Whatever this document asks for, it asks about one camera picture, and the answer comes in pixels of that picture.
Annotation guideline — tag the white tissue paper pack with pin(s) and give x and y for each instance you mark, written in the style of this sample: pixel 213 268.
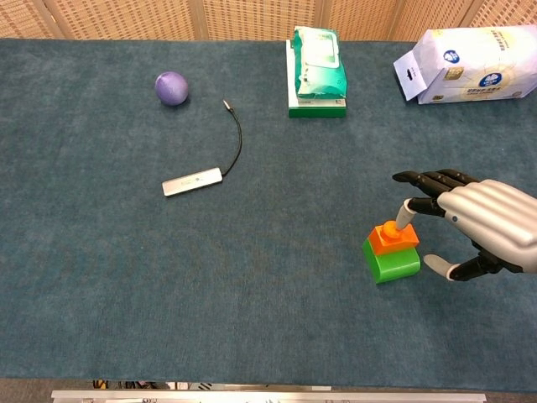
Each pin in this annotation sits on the white tissue paper pack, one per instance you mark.
pixel 478 67

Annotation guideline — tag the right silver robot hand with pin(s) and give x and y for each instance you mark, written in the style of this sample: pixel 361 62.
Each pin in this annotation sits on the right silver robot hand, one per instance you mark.
pixel 491 214

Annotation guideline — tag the purple ball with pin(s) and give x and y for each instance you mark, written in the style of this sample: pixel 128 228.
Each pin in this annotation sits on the purple ball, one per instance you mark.
pixel 171 88

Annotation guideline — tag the orange toy building block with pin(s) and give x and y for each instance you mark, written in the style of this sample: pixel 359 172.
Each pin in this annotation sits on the orange toy building block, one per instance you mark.
pixel 394 241

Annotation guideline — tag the green and white box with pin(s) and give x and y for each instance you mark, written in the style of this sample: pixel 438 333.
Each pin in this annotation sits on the green and white box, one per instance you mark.
pixel 317 108

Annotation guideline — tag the green wet wipes pack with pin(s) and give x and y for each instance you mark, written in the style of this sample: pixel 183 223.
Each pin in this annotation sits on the green wet wipes pack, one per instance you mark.
pixel 319 69

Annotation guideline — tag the teal table cloth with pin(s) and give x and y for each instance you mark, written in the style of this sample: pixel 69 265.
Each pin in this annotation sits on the teal table cloth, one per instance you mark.
pixel 168 260

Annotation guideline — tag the woven bamboo folding screen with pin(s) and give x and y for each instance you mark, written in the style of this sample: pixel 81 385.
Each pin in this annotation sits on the woven bamboo folding screen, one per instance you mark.
pixel 235 19

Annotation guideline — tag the green toy building block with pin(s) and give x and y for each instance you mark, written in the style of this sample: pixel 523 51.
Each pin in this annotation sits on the green toy building block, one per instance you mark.
pixel 392 264

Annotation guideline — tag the aluminium frame rail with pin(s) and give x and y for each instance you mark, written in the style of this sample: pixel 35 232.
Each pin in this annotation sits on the aluminium frame rail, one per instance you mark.
pixel 268 396

